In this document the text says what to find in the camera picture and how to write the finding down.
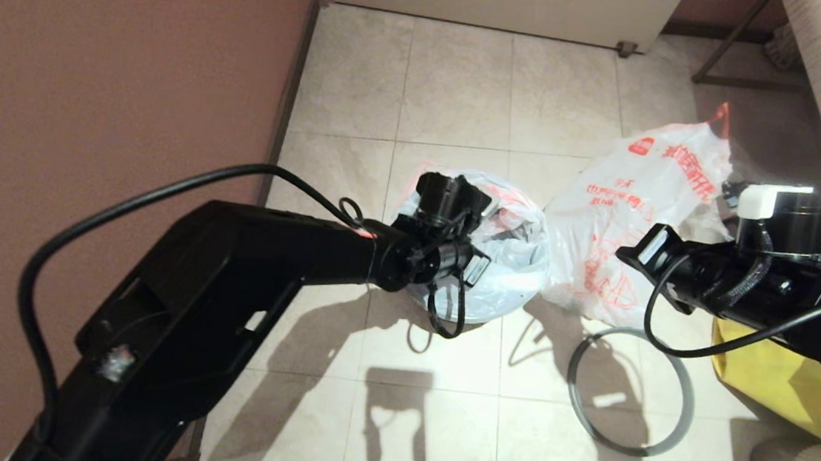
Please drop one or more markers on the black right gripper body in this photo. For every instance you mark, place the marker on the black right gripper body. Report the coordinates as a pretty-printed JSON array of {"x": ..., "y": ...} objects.
[{"x": 771, "y": 269}]

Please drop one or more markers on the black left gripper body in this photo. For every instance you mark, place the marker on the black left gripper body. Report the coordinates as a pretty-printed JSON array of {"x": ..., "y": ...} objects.
[{"x": 431, "y": 247}]

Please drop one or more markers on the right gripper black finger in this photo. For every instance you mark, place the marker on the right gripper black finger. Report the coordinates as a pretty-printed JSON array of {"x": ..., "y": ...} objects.
[{"x": 650, "y": 251}]

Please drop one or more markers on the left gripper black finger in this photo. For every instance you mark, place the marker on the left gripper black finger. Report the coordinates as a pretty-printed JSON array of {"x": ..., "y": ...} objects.
[{"x": 478, "y": 267}]

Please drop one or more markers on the white red-printed plastic bag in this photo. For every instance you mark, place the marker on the white red-printed plastic bag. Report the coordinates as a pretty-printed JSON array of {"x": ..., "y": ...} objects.
[
  {"x": 511, "y": 269},
  {"x": 628, "y": 205}
]

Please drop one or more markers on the yellow fabric bag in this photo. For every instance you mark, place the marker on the yellow fabric bag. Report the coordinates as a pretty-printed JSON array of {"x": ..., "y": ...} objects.
[{"x": 798, "y": 383}]

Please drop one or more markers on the small metal door stop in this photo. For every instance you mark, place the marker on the small metal door stop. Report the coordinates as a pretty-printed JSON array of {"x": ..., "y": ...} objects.
[{"x": 625, "y": 49}]

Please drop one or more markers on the small woven basket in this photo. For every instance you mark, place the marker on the small woven basket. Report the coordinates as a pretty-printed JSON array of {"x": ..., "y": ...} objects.
[{"x": 779, "y": 51}]

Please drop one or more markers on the white door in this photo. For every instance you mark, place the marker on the white door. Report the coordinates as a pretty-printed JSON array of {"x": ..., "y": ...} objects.
[{"x": 505, "y": 1}]

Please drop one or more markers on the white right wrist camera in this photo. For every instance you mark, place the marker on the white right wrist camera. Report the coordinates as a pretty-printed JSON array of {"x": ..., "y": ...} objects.
[{"x": 762, "y": 200}]

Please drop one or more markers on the dark metal furniture frame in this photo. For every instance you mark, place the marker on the dark metal furniture frame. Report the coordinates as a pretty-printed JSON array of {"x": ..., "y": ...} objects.
[{"x": 746, "y": 84}]

